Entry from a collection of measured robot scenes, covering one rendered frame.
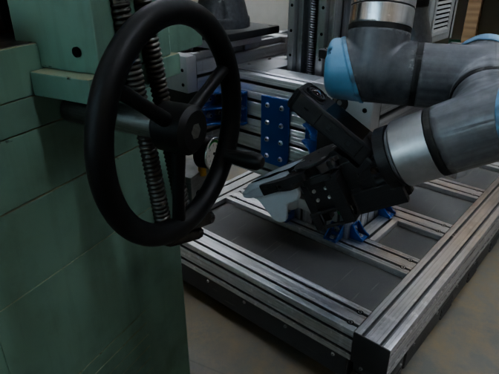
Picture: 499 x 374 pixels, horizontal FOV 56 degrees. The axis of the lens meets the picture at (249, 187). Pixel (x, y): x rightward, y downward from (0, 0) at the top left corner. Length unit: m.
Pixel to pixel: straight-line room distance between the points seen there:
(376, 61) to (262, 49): 0.83
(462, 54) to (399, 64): 0.07
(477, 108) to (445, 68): 0.10
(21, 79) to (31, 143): 0.08
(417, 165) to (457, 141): 0.04
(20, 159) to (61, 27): 0.17
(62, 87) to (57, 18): 0.08
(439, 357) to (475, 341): 0.14
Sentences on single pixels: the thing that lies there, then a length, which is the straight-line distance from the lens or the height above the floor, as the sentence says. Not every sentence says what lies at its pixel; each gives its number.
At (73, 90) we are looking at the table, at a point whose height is 0.85.
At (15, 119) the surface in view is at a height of 0.82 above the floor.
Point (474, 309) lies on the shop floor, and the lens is 1.67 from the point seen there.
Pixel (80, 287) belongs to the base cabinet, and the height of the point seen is 0.54.
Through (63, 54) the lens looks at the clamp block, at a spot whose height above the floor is 0.89.
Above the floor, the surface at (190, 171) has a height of 0.62.
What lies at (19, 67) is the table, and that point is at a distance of 0.63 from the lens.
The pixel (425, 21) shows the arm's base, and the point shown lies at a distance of 1.03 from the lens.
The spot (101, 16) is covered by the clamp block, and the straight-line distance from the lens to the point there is 0.58.
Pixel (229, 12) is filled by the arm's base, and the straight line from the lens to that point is 1.28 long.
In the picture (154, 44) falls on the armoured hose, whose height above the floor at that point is 0.89.
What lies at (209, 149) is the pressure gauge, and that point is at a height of 0.67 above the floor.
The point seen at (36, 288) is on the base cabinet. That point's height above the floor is 0.59.
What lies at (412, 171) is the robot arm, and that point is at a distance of 0.51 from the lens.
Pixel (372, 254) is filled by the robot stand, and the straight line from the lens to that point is 1.40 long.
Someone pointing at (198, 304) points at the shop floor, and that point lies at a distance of 1.54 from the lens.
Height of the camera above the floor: 1.00
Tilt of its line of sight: 27 degrees down
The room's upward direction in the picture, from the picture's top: straight up
